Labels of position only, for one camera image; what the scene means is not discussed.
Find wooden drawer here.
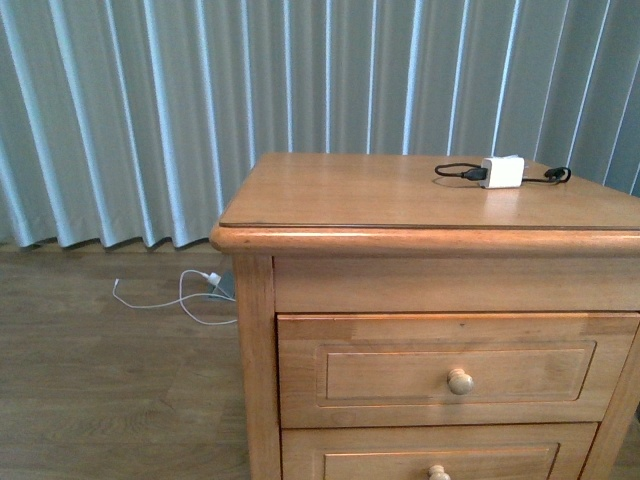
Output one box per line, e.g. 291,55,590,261
282,423,596,479
277,313,639,428

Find grey floor outlet box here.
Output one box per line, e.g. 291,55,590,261
207,270,236,301

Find wooden nightstand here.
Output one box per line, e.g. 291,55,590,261
211,153,639,479

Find white charger adapter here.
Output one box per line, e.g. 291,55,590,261
479,155,525,189

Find grey vertical blinds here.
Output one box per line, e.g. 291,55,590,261
1,1,639,247

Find white charging cable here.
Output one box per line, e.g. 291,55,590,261
112,269,238,326

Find black usb cable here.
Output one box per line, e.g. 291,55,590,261
433,162,572,184

